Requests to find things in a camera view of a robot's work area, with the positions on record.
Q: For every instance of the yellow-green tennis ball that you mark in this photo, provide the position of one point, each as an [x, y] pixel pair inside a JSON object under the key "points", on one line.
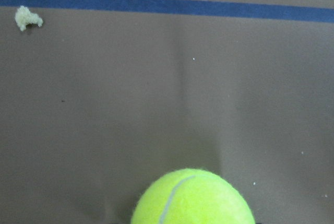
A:
{"points": [[192, 196]]}

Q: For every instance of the small yellow fuzz clump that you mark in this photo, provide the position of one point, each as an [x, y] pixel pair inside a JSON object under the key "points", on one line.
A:
{"points": [[24, 17]]}

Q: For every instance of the blue tape line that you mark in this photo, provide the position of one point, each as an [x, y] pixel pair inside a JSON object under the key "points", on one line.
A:
{"points": [[188, 7]]}

